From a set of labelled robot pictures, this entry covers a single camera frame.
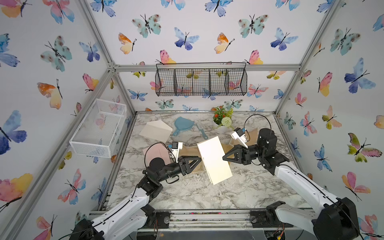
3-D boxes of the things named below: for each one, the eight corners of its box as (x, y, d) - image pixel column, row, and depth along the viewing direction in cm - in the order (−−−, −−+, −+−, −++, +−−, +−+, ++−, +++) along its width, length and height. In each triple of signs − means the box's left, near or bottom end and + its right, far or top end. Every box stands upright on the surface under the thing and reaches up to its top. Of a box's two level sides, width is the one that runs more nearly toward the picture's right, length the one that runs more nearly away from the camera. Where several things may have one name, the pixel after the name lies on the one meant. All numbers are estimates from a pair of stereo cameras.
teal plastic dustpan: (173, 135, 110) (173, 133, 108) (175, 118, 120) (175, 116, 118) (193, 135, 110) (193, 133, 108) (194, 118, 120) (194, 116, 118)
